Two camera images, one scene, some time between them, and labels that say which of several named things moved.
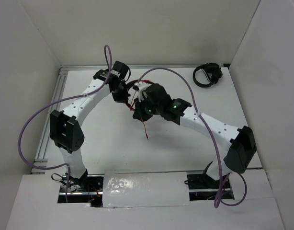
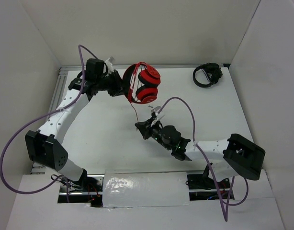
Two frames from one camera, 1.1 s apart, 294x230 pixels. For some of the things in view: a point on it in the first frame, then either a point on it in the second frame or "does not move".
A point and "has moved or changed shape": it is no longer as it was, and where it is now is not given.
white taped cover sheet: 134,189 does not move
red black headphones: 128,84 has moved or changed shape
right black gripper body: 146,109 -> 156,134
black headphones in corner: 212,71 does not move
